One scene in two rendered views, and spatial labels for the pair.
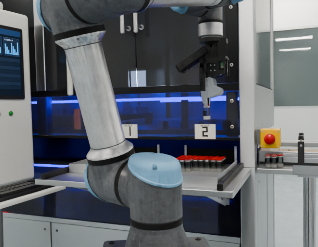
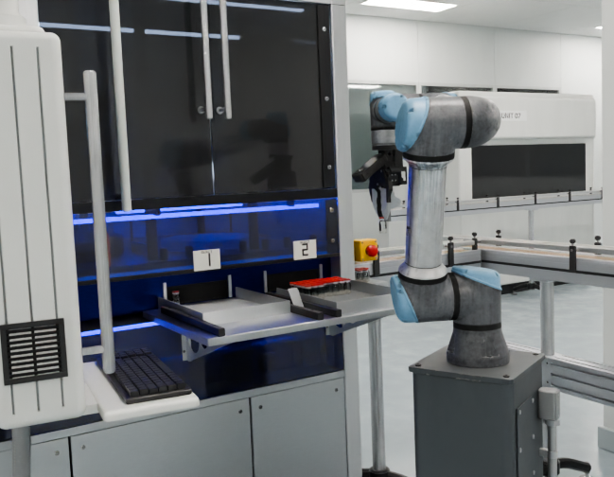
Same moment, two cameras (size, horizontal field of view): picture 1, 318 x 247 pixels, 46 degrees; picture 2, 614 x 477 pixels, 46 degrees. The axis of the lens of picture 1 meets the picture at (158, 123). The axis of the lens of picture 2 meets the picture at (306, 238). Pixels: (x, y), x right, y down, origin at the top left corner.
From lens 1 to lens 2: 1.65 m
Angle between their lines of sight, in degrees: 52
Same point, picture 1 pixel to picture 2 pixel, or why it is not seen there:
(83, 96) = (435, 216)
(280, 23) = not seen: hidden behind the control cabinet
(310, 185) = not seen: hidden behind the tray
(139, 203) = (488, 308)
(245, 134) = (345, 247)
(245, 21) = (342, 117)
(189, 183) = (388, 303)
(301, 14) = not seen: hidden behind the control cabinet
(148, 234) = (496, 333)
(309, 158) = (382, 268)
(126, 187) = (471, 297)
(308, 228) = (377, 345)
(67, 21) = (450, 146)
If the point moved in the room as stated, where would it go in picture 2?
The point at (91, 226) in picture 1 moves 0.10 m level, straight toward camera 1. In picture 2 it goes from (148, 419) to (176, 423)
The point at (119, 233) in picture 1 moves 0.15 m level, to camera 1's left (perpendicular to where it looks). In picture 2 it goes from (196, 414) to (157, 430)
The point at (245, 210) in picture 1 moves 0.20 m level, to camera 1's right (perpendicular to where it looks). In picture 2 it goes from (348, 336) to (379, 325)
